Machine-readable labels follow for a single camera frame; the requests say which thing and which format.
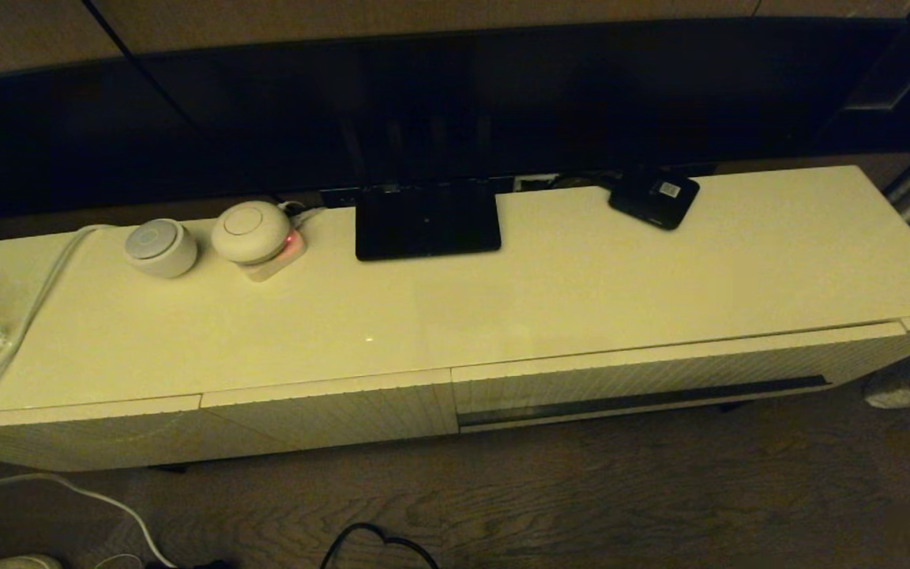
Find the black flat television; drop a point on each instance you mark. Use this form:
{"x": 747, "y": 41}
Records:
{"x": 502, "y": 103}

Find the white TV cabinet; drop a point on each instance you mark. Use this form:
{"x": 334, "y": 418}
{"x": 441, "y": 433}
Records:
{"x": 423, "y": 316}

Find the black TV base plate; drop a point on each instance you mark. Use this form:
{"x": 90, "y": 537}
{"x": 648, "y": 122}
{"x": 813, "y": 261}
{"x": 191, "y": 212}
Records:
{"x": 427, "y": 225}

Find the white sneaker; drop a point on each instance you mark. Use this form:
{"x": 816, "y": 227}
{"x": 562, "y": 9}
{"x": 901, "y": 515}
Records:
{"x": 20, "y": 563}

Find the black set-top box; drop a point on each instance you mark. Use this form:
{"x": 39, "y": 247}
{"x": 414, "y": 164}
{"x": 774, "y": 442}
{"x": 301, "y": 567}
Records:
{"x": 652, "y": 197}

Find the white dome-shaped device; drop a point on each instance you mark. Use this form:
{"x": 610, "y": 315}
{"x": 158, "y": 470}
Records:
{"x": 250, "y": 229}

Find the white ribbed pull-out drawer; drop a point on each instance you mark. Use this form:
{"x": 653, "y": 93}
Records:
{"x": 581, "y": 379}

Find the white speaker with grey top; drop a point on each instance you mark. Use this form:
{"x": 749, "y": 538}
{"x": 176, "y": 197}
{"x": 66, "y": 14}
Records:
{"x": 159, "y": 249}

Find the white curved cabinet front panel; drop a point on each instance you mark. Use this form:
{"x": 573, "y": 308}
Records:
{"x": 76, "y": 435}

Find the white power strip red light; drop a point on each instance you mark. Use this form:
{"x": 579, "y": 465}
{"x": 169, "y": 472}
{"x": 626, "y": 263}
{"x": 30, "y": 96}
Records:
{"x": 269, "y": 269}

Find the dark cabinet with grey bar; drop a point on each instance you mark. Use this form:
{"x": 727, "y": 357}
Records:
{"x": 885, "y": 79}

